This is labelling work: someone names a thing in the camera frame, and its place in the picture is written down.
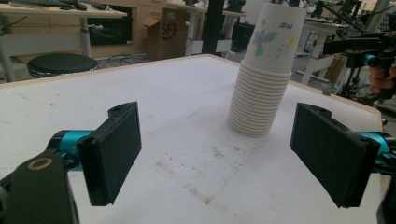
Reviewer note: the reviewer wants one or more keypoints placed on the white-legged desk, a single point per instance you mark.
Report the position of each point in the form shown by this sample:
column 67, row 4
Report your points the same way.
column 62, row 13

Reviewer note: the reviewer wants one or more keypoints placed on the cardboard box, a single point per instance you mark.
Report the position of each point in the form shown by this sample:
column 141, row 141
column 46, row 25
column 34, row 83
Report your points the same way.
column 162, row 34

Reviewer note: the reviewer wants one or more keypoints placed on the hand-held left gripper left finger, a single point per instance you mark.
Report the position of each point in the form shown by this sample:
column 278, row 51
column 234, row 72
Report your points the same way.
column 109, row 155

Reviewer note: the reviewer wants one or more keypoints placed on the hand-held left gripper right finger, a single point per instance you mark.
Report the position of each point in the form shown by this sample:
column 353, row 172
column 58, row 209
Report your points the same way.
column 336, row 155

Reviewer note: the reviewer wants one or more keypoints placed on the black metal frame post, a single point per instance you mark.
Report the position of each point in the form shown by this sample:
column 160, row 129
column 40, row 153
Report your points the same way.
column 213, row 26

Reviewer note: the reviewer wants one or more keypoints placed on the black bin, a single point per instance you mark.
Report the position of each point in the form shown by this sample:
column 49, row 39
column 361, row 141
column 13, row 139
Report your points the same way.
column 242, row 35

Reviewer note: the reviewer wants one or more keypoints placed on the black round stool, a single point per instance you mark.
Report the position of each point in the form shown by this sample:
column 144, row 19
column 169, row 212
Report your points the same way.
column 62, row 62

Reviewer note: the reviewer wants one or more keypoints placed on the light grey desk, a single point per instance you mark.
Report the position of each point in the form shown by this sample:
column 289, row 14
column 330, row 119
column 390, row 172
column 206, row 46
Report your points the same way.
column 320, row 28

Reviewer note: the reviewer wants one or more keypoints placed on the stack of white paper cups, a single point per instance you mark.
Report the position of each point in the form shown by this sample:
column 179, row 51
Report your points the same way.
column 258, row 102

